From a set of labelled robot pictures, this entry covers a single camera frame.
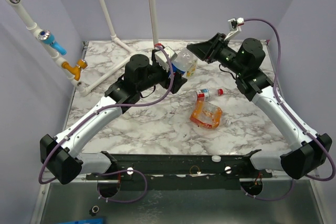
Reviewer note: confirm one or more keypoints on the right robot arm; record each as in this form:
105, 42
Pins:
308, 148

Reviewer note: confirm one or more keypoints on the small bottle red label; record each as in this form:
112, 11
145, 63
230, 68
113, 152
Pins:
203, 95

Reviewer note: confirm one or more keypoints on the clear bottle yellow label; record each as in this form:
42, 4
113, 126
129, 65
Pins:
192, 69

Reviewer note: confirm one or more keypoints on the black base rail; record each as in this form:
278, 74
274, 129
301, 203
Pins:
178, 172

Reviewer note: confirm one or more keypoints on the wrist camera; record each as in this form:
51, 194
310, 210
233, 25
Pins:
234, 27
160, 57

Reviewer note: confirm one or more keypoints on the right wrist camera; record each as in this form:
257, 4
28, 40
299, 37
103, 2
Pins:
234, 27

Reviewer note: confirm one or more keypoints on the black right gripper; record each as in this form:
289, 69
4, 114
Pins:
213, 48

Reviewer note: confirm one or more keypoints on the red bottle cap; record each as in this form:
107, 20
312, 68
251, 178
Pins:
220, 92

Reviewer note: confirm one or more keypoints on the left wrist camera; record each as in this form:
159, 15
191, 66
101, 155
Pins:
160, 57

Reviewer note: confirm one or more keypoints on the clear bottle blue label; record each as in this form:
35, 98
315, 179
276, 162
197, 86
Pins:
183, 61

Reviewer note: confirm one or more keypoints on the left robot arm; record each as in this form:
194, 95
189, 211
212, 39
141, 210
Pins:
61, 154

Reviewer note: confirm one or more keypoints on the white cap on table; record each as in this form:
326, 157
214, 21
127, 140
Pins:
216, 158

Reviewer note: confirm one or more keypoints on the white PVC pipe frame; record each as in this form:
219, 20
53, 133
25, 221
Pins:
57, 52

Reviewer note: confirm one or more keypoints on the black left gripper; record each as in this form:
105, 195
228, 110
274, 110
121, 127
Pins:
178, 81

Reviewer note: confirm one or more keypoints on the yellow plastic faucet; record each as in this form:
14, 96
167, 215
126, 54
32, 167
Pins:
76, 70

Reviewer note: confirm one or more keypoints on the crushed bottle orange label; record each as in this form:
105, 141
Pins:
206, 115

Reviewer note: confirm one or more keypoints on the blue object at edge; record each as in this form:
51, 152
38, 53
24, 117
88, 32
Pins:
86, 221

